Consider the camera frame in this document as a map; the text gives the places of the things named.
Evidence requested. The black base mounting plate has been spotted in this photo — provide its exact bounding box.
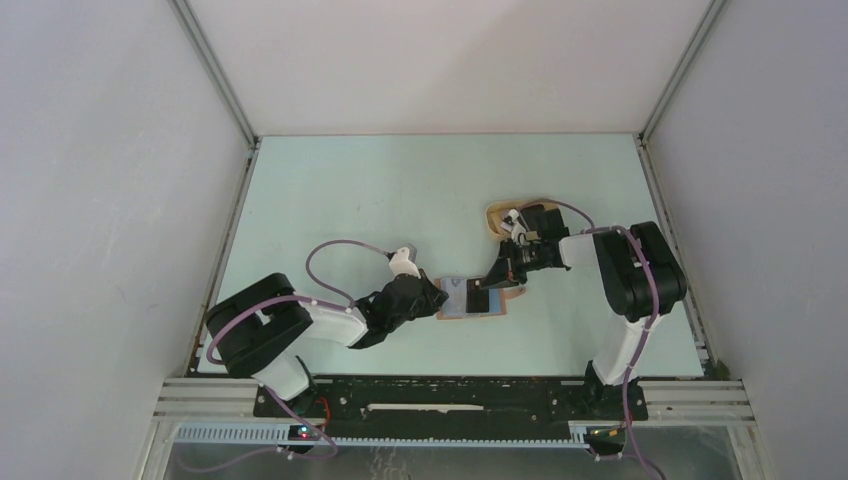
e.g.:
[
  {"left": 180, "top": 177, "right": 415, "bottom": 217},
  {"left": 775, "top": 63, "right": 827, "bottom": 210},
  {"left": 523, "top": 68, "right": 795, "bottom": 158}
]
[{"left": 292, "top": 375, "right": 649, "bottom": 442}]

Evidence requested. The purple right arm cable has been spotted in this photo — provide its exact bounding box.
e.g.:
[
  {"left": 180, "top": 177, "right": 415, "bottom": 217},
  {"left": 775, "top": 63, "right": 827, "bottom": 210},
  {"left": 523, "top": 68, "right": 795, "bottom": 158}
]
[{"left": 519, "top": 198, "right": 667, "bottom": 478}]

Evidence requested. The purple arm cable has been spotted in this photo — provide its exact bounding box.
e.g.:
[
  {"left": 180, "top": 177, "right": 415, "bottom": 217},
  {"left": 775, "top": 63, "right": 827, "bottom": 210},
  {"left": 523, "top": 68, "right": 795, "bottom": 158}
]
[
  {"left": 519, "top": 198, "right": 667, "bottom": 478},
  {"left": 205, "top": 239, "right": 399, "bottom": 366}
]

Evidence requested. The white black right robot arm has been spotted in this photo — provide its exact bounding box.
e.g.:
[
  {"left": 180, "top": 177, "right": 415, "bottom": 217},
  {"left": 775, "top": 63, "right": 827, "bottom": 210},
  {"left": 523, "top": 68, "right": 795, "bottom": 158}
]
[{"left": 474, "top": 198, "right": 688, "bottom": 418}]

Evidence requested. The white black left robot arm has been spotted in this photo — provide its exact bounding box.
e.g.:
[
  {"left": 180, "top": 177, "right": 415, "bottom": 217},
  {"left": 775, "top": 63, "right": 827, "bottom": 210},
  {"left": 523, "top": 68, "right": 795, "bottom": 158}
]
[{"left": 204, "top": 273, "right": 449, "bottom": 417}]

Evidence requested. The beige oval tray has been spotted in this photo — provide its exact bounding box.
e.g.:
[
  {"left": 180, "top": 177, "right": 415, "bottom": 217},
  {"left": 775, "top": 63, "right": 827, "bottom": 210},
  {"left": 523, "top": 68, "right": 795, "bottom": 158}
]
[{"left": 485, "top": 199, "right": 568, "bottom": 241}]

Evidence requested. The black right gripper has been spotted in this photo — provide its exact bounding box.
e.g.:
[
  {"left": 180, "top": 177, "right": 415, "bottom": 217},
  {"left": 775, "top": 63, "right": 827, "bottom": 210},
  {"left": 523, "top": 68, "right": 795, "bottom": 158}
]
[{"left": 480, "top": 237, "right": 547, "bottom": 290}]

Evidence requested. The orange leather card holder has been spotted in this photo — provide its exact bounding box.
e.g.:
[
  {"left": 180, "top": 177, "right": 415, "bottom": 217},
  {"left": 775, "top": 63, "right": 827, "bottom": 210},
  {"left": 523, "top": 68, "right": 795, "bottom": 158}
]
[{"left": 435, "top": 277, "right": 526, "bottom": 320}]

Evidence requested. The black credit card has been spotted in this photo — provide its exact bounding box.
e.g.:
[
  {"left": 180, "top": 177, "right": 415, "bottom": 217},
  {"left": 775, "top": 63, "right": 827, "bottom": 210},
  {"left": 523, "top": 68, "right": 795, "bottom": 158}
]
[{"left": 465, "top": 279, "right": 491, "bottom": 314}]

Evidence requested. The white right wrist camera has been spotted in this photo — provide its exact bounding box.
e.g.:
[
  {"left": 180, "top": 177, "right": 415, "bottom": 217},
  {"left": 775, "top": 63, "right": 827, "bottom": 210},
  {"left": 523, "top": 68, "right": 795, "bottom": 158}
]
[{"left": 500, "top": 209, "right": 526, "bottom": 237}]

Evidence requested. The aluminium frame rail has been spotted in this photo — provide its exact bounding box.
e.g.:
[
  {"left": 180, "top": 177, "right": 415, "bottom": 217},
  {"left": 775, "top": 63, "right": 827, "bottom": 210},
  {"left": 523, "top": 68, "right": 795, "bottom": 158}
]
[{"left": 168, "top": 0, "right": 259, "bottom": 149}]

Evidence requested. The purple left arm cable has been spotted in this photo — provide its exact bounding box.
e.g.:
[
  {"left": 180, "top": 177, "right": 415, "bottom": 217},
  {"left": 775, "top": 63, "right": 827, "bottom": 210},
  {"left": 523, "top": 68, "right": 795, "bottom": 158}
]
[{"left": 205, "top": 239, "right": 399, "bottom": 366}]

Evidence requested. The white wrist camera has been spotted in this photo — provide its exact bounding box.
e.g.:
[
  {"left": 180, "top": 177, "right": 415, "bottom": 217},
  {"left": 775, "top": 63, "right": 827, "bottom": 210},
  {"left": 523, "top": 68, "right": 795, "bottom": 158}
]
[
  {"left": 388, "top": 244, "right": 421, "bottom": 278},
  {"left": 500, "top": 209, "right": 526, "bottom": 237}
]

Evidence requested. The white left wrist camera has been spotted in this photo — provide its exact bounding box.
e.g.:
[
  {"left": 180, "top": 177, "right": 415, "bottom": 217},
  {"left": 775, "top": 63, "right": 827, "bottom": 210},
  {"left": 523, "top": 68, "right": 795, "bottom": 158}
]
[{"left": 388, "top": 244, "right": 421, "bottom": 278}]

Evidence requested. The white cable duct strip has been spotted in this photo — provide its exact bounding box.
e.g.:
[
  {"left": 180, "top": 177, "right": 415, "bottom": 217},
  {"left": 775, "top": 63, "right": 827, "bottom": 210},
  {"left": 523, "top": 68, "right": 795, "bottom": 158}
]
[{"left": 173, "top": 423, "right": 591, "bottom": 449}]

